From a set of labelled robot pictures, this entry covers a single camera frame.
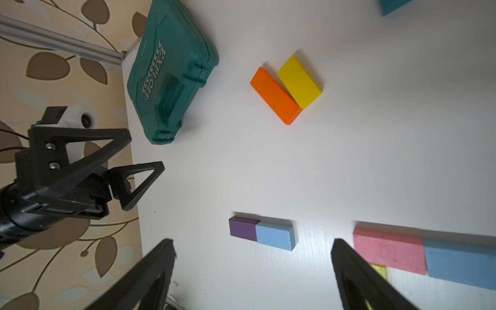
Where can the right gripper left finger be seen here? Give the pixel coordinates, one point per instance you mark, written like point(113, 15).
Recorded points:
point(146, 285)

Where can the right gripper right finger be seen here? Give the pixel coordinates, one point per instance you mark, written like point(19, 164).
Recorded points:
point(359, 284)

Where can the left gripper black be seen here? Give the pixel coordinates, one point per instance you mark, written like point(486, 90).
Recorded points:
point(42, 201)

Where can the long yellow-green block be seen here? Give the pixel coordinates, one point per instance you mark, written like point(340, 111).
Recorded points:
point(381, 270)

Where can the pink block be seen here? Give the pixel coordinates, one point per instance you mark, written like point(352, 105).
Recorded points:
point(401, 252)

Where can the light blue block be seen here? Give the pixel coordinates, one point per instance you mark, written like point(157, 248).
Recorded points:
point(276, 235)
point(461, 263)

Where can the purple block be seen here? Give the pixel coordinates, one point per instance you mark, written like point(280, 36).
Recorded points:
point(244, 228)

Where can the orange long block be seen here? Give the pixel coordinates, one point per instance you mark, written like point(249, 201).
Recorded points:
point(276, 97)

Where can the green plastic tool case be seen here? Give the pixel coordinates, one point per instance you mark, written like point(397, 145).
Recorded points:
point(174, 60)

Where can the yellow block beside orange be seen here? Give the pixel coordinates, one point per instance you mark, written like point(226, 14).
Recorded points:
point(299, 83)

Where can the teal block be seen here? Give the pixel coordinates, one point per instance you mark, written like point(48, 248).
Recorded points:
point(388, 6)

